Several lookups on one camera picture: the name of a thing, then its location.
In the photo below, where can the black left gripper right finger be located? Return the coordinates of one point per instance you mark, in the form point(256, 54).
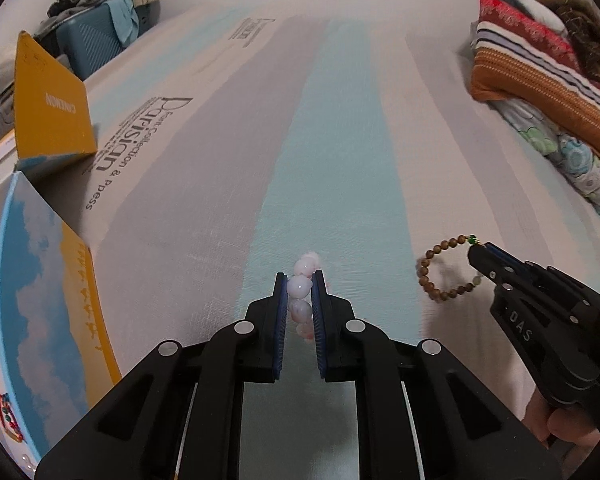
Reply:
point(325, 328)

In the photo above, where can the teal suitcase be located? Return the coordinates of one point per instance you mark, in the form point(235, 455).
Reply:
point(93, 37)

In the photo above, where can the brown fuzzy blanket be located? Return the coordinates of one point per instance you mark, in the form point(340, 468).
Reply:
point(583, 27)

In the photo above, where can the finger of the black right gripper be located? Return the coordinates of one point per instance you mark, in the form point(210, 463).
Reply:
point(495, 264)
point(526, 272)

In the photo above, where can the striped orange red pillow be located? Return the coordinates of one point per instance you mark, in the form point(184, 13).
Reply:
point(517, 57)

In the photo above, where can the floral patterned blanket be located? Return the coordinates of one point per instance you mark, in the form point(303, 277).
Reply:
point(574, 159)

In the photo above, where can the blue yellow cardboard box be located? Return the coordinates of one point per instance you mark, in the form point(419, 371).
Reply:
point(56, 359)

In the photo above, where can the striped bed sheet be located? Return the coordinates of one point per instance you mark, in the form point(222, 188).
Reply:
point(232, 142)

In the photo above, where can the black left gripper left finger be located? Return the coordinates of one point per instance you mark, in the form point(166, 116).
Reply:
point(273, 330)

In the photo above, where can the person's right hand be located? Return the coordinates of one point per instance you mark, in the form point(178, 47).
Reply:
point(573, 424)

